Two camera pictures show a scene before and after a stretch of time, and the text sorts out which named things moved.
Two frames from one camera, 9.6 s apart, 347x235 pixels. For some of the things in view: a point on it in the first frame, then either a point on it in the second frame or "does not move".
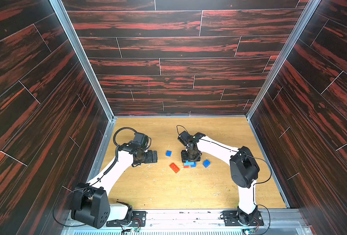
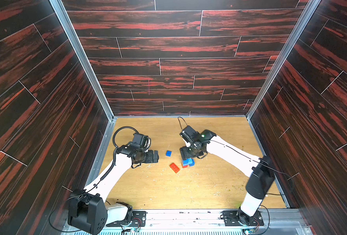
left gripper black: x=150 y=158 does not move
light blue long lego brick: x=187 y=163 does not move
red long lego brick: x=174 y=167 does not move
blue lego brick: x=206 y=163 -> x=193 y=164
